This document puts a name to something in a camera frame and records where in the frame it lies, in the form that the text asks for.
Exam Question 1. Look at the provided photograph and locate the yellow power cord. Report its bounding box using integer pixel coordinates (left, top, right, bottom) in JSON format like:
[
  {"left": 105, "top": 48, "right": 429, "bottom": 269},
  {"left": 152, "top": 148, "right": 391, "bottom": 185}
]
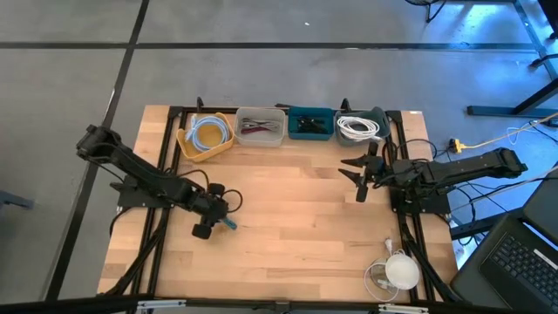
[{"left": 450, "top": 111, "right": 558, "bottom": 154}]

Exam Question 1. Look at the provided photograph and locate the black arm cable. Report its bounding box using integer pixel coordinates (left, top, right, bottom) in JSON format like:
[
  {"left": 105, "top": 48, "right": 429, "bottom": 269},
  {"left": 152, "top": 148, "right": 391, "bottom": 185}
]
[
  {"left": 382, "top": 137, "right": 438, "bottom": 175},
  {"left": 221, "top": 188, "right": 244, "bottom": 215}
]

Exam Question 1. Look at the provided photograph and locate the black aluminium table frame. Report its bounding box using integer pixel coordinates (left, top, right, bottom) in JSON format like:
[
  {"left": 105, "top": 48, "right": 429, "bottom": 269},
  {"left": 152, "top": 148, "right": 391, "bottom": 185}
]
[{"left": 98, "top": 96, "right": 470, "bottom": 306}]

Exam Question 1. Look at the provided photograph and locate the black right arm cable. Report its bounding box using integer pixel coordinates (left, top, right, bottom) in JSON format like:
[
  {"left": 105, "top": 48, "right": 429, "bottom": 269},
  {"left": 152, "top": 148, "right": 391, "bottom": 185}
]
[{"left": 382, "top": 137, "right": 438, "bottom": 175}]

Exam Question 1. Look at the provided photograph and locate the black desk leg frame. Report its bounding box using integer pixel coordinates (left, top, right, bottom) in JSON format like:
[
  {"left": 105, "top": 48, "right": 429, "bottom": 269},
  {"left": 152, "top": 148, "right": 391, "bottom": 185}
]
[{"left": 466, "top": 78, "right": 558, "bottom": 118}]

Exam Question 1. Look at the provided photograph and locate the pale grey plastic bin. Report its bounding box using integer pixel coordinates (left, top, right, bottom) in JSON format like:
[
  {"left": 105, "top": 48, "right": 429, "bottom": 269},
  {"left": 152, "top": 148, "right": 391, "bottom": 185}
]
[{"left": 234, "top": 106, "right": 287, "bottom": 148}]

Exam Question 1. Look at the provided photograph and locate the dark grey plastic bin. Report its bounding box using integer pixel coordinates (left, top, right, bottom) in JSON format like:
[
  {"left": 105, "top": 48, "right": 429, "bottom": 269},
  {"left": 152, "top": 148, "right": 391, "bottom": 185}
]
[{"left": 334, "top": 106, "right": 391, "bottom": 147}]

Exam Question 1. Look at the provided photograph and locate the black laptop with keyboard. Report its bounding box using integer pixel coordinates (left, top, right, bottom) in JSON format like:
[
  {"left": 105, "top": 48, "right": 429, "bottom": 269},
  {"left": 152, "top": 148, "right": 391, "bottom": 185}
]
[{"left": 451, "top": 213, "right": 558, "bottom": 313}]

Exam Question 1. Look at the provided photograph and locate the black crossbar with silver brackets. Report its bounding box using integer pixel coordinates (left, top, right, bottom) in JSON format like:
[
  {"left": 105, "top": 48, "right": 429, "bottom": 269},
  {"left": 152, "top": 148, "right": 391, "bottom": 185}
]
[{"left": 0, "top": 292, "right": 558, "bottom": 314}]

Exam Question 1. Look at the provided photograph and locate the yellow plastic bin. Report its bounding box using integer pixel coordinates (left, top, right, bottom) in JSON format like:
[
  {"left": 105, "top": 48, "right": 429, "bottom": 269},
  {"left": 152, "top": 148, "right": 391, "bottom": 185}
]
[{"left": 176, "top": 112, "right": 235, "bottom": 163}]

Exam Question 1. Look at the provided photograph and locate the thick black USB cable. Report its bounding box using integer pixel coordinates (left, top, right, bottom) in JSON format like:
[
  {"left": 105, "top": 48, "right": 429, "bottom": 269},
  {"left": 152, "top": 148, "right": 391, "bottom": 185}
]
[{"left": 300, "top": 121, "right": 329, "bottom": 134}]

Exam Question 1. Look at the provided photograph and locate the thin white cable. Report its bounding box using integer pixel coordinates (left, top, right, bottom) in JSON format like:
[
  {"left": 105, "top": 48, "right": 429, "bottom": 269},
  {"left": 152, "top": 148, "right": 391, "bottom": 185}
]
[{"left": 364, "top": 237, "right": 407, "bottom": 303}]

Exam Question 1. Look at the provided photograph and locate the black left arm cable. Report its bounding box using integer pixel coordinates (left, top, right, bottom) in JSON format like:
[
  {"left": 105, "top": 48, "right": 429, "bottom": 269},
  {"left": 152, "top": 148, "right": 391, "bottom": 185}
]
[{"left": 221, "top": 188, "right": 244, "bottom": 215}]

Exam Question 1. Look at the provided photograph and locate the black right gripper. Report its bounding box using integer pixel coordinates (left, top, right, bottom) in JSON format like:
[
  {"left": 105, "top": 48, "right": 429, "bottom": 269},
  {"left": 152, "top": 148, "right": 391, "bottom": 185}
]
[{"left": 338, "top": 141, "right": 387, "bottom": 202}]

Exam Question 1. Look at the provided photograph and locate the teal plastic bin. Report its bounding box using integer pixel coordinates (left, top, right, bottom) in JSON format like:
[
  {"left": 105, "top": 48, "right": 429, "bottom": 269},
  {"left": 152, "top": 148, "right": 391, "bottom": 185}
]
[{"left": 287, "top": 106, "right": 336, "bottom": 141}]

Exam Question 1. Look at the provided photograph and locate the black white braided cable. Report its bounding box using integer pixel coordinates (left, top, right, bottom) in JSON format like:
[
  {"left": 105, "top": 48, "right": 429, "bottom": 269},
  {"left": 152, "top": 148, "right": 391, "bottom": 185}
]
[{"left": 242, "top": 117, "right": 281, "bottom": 132}]

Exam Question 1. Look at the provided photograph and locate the white round puck device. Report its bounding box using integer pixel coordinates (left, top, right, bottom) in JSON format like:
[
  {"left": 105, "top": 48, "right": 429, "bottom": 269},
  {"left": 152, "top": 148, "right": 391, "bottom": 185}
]
[{"left": 385, "top": 254, "right": 421, "bottom": 291}]

